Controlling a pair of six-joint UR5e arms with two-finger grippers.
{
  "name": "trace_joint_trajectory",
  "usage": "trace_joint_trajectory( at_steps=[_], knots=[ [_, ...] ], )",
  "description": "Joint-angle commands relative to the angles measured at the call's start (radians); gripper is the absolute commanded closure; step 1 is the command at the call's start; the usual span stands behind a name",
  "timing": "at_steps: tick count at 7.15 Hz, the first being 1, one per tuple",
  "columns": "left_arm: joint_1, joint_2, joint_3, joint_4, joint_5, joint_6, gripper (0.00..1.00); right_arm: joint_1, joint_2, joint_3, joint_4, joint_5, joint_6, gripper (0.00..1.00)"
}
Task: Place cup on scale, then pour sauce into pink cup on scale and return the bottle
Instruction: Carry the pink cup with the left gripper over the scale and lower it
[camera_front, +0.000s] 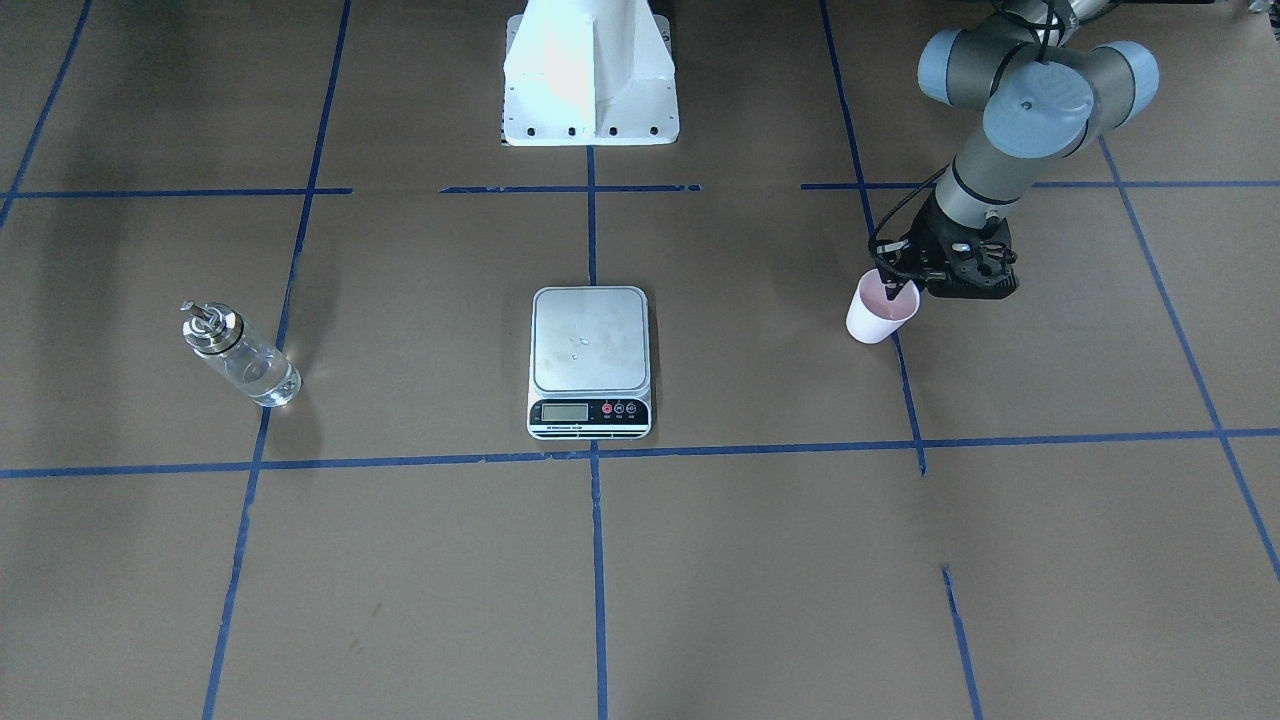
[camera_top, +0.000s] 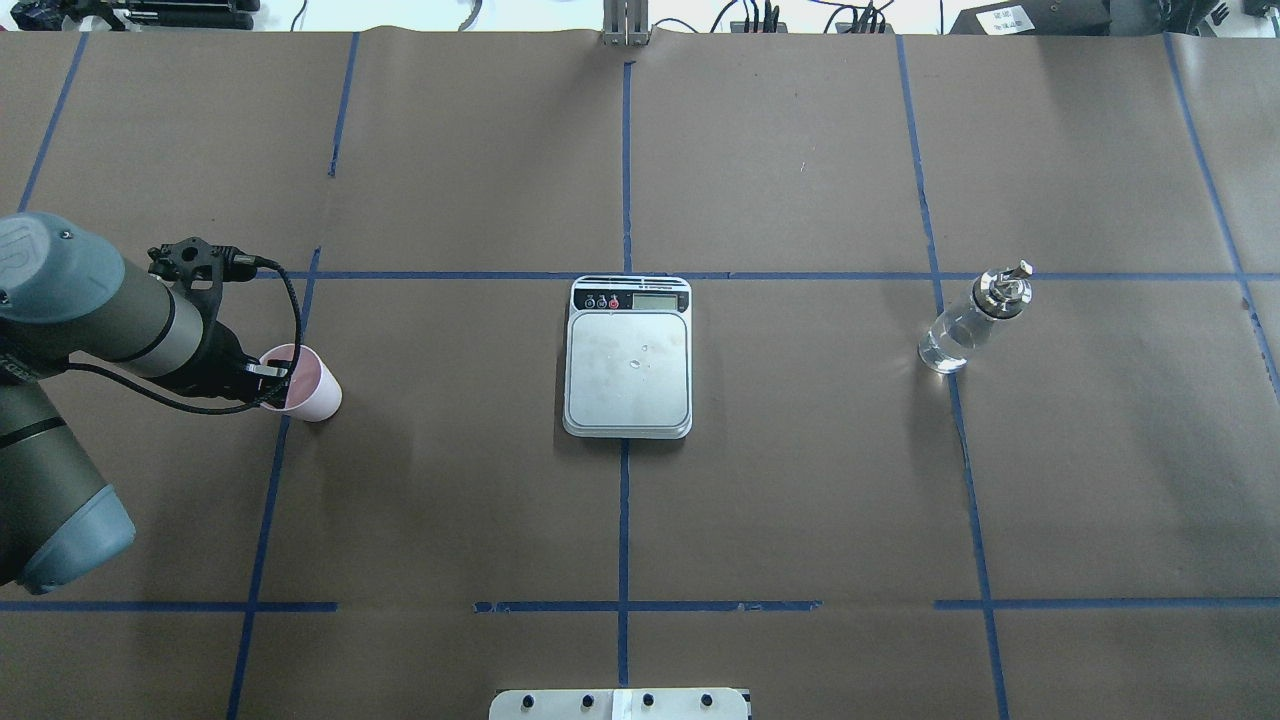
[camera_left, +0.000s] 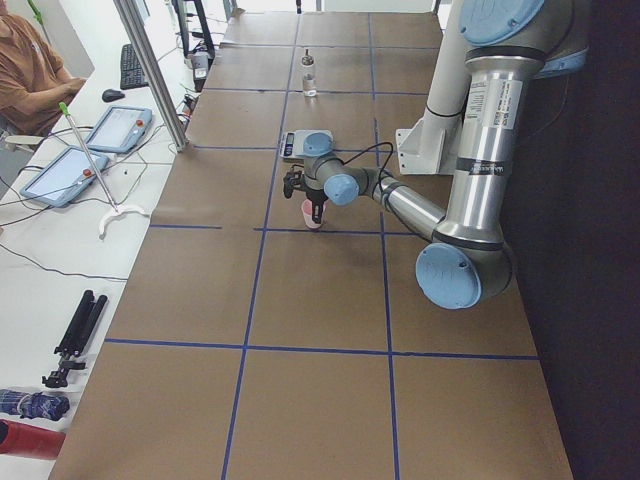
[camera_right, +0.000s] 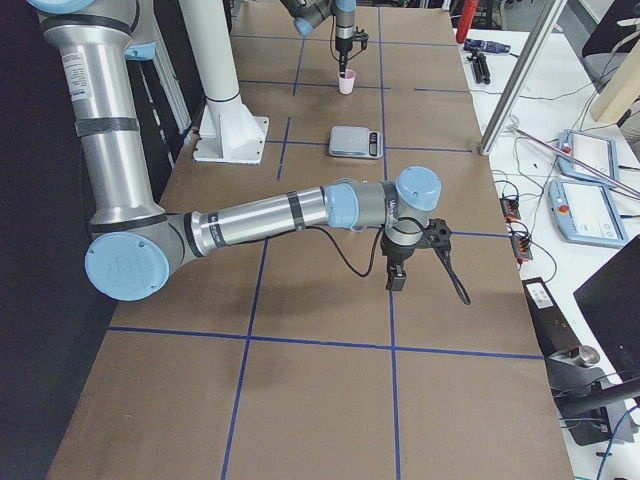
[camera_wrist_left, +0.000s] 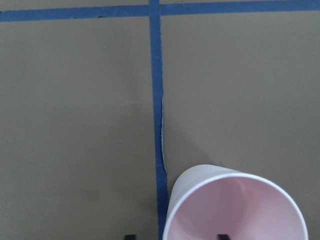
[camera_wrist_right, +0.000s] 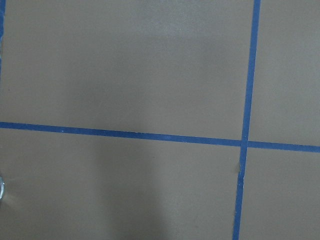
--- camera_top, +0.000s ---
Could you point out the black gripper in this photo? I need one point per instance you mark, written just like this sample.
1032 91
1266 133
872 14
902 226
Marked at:
220 366

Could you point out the pink plastic cup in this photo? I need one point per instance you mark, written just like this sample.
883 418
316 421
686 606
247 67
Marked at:
313 395

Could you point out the glass sauce bottle metal spout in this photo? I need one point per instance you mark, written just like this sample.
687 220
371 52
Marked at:
993 299

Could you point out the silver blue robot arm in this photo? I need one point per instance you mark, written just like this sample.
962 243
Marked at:
76 311

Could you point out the silver digital kitchen scale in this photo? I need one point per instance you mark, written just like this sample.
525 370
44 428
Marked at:
628 364

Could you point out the black folded tripod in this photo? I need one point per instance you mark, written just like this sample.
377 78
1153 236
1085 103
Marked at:
127 15

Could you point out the black box with white label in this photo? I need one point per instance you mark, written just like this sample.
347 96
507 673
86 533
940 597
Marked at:
1047 18

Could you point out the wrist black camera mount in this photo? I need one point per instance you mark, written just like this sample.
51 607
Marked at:
201 269

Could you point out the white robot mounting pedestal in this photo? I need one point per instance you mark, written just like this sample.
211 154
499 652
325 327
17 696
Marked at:
623 703

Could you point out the aluminium frame post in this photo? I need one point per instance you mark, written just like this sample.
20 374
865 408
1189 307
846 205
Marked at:
626 23

